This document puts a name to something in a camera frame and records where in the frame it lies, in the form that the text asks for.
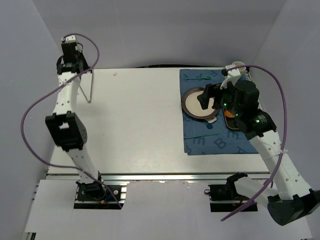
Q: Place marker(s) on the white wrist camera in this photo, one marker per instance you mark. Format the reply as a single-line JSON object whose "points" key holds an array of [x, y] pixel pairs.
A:
{"points": [[69, 39], [231, 75]]}

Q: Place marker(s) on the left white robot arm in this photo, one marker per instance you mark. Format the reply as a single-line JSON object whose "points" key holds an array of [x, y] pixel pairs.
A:
{"points": [[66, 128]]}

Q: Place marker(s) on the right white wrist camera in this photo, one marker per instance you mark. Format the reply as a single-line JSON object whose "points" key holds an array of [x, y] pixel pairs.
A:
{"points": [[231, 75]]}

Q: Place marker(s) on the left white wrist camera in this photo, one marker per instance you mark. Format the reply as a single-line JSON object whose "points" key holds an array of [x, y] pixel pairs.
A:
{"points": [[69, 39]]}

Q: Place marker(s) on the green plastic fork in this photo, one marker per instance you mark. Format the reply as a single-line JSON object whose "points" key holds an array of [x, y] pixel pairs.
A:
{"points": [[198, 78]]}

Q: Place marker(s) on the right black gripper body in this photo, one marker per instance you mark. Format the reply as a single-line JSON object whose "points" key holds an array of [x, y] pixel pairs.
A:
{"points": [[213, 92]]}

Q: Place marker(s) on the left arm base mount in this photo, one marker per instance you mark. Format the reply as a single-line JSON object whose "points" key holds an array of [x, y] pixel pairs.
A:
{"points": [[93, 196]]}

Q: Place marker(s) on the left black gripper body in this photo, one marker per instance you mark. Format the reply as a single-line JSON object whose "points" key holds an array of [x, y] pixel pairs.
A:
{"points": [[83, 63]]}

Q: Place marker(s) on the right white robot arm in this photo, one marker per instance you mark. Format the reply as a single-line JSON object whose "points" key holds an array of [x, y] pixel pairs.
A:
{"points": [[292, 198]]}

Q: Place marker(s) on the light green mug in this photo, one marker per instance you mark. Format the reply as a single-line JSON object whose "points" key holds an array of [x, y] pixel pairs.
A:
{"points": [[240, 66]]}

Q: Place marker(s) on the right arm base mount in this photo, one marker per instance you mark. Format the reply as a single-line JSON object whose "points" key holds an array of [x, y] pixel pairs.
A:
{"points": [[221, 200]]}

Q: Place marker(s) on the black rectangular tray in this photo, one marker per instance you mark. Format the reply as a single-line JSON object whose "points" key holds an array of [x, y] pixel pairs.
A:
{"points": [[231, 123]]}

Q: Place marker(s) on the round metal plate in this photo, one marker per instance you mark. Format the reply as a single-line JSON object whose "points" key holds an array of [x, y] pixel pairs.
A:
{"points": [[192, 107]]}

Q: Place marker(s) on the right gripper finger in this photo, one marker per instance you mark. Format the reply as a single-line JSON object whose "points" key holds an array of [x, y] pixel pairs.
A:
{"points": [[209, 90], [204, 99]]}

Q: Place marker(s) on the small croissant bread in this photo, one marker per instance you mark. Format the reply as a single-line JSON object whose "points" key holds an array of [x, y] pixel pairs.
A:
{"points": [[228, 114]]}

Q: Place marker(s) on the blue letter placemat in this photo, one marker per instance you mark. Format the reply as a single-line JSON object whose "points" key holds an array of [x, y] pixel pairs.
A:
{"points": [[201, 137]]}

